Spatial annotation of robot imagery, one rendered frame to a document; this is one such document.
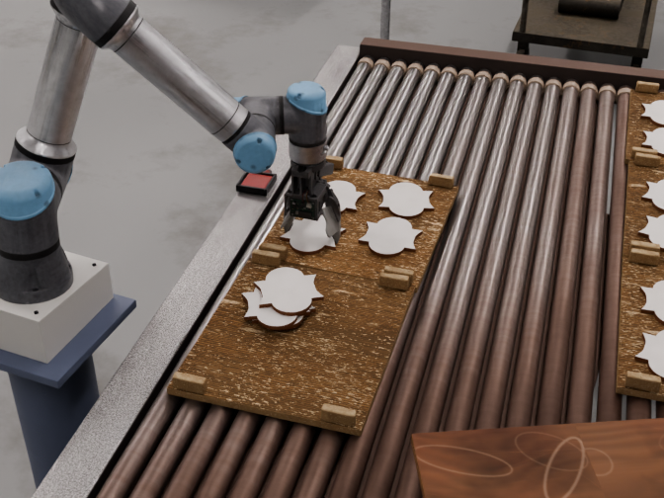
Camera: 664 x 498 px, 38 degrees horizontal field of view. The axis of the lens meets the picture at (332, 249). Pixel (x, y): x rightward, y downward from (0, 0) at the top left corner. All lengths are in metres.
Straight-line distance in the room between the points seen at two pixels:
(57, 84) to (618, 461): 1.16
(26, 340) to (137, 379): 0.25
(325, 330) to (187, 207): 2.19
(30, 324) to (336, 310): 0.57
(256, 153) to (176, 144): 2.71
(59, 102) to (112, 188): 2.28
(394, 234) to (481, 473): 0.76
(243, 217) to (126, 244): 1.63
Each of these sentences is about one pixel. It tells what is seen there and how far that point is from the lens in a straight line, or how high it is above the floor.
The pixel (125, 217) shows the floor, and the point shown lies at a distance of 3.92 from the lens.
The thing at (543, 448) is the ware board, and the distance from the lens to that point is 1.49.
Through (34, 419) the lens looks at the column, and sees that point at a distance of 2.09.
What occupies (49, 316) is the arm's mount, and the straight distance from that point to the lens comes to 1.87.
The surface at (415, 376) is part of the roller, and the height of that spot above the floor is 0.92.
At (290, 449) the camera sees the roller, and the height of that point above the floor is 0.92.
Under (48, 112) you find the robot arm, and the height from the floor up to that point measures 1.27.
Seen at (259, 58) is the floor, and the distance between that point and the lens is 5.23.
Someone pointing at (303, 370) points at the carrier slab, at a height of 0.94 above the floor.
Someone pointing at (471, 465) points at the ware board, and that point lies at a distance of 1.44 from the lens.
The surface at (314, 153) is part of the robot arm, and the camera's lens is 1.89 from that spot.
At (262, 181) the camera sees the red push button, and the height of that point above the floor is 0.93.
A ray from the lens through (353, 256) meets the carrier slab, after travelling 2.01.
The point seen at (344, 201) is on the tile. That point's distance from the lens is 2.17.
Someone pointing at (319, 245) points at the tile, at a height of 0.95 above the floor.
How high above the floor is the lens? 2.09
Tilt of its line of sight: 35 degrees down
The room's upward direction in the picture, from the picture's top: straight up
